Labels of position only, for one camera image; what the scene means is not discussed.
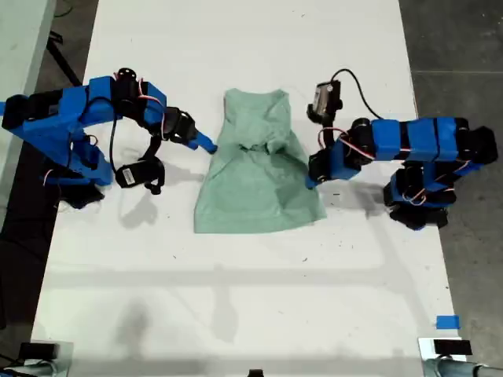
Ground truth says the pale green t-shirt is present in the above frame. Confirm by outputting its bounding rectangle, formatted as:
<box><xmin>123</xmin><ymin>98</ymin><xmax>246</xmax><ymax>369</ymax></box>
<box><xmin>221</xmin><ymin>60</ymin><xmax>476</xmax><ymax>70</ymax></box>
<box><xmin>193</xmin><ymin>88</ymin><xmax>328</xmax><ymax>235</ymax></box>

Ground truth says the black stand leg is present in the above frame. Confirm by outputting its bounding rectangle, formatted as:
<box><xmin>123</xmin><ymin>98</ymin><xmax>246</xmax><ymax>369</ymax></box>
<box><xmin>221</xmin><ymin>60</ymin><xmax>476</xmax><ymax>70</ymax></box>
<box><xmin>46</xmin><ymin>33</ymin><xmax>84</xmax><ymax>88</ymax></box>

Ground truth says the pale side table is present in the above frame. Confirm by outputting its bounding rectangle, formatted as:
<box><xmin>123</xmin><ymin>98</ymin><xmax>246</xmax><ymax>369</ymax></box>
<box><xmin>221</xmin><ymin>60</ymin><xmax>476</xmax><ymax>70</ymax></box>
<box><xmin>0</xmin><ymin>0</ymin><xmax>57</xmax><ymax>232</ymax></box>

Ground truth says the blue tape strip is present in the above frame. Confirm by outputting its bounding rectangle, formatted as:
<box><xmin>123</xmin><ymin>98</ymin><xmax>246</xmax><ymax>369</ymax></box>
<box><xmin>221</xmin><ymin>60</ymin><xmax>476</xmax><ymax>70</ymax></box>
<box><xmin>435</xmin><ymin>314</ymin><xmax>461</xmax><ymax>330</ymax></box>

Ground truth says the small black box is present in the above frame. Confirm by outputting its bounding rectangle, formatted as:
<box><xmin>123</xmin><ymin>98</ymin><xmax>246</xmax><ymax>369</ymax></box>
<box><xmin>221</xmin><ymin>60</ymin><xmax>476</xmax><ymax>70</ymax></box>
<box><xmin>18</xmin><ymin>342</ymin><xmax>61</xmax><ymax>361</ymax></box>
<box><xmin>433</xmin><ymin>339</ymin><xmax>472</xmax><ymax>357</ymax></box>

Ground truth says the grey blue clamp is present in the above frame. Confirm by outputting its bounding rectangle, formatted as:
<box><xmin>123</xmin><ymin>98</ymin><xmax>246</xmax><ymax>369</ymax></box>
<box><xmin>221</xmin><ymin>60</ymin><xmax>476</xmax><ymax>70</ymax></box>
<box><xmin>0</xmin><ymin>360</ymin><xmax>56</xmax><ymax>377</ymax></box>
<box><xmin>423</xmin><ymin>357</ymin><xmax>503</xmax><ymax>377</ymax></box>

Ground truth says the black grey camera box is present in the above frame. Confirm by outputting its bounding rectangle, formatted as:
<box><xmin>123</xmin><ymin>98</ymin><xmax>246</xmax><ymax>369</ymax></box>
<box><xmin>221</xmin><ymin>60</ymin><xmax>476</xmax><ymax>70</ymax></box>
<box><xmin>307</xmin><ymin>80</ymin><xmax>343</xmax><ymax>123</ymax></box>

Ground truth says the black camera box white label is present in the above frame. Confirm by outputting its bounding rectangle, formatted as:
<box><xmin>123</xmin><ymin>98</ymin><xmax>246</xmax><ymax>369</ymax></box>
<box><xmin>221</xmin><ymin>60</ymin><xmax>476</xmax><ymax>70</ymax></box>
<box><xmin>115</xmin><ymin>159</ymin><xmax>156</xmax><ymax>189</ymax></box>

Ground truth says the black camera cable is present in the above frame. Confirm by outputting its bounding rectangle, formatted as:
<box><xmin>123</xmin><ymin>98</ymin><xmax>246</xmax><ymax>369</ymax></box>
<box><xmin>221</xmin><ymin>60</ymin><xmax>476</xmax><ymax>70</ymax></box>
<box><xmin>329</xmin><ymin>68</ymin><xmax>386</xmax><ymax>120</ymax></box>
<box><xmin>82</xmin><ymin>96</ymin><xmax>123</xmax><ymax>174</ymax></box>

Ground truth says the green cable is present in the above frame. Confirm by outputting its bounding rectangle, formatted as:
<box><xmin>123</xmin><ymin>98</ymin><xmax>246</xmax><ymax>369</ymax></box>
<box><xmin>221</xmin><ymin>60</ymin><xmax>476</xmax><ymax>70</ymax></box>
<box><xmin>53</xmin><ymin>0</ymin><xmax>76</xmax><ymax>18</ymax></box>

